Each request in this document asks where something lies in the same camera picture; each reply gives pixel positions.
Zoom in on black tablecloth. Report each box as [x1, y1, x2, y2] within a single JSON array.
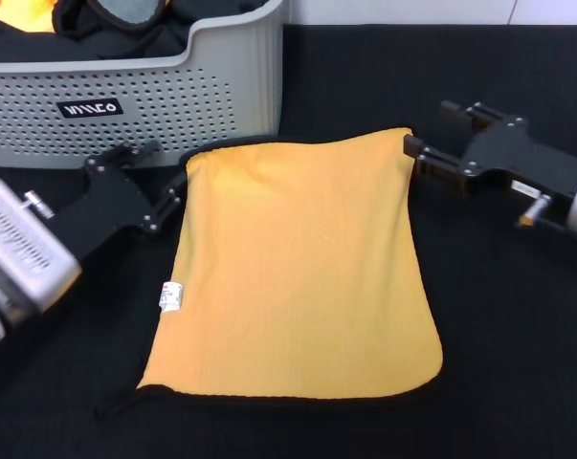
[[0, 23, 577, 459]]

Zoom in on right gripper cable silver connectors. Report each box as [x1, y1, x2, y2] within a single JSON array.
[[517, 194, 555, 230]]

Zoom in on left gripper cable silver connectors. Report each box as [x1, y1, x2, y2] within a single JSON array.
[[22, 189, 55, 220]]

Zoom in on yellow grey towel black trim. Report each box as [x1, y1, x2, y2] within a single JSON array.
[[0, 0, 163, 35], [94, 124, 445, 420]]

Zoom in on dark grey cloth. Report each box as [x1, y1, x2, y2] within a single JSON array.
[[0, 0, 270, 63]]

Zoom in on gripper cable silver connectors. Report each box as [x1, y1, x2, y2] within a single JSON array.
[[517, 194, 555, 230], [22, 189, 55, 220]]

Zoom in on grey perforated plastic storage box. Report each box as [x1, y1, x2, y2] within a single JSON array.
[[0, 0, 284, 171]]

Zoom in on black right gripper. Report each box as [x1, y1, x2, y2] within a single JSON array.
[[402, 99, 577, 226]]

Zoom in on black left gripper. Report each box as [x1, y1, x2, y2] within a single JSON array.
[[48, 142, 189, 262]]

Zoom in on silver vented wrist camera box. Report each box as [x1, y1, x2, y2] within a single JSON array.
[[0, 176, 83, 312]]

